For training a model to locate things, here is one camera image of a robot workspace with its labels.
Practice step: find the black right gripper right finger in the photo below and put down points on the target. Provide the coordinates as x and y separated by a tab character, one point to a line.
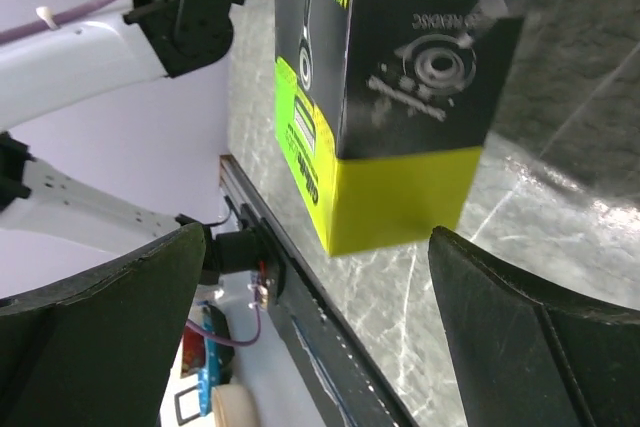
529	352

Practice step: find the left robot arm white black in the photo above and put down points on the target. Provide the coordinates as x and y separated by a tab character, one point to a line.
64	58

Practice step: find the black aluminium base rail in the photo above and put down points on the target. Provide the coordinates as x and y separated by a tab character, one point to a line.
345	384

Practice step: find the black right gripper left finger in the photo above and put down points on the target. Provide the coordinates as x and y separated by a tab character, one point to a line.
96	348

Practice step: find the black green razor box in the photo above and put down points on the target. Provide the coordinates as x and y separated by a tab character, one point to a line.
382	109

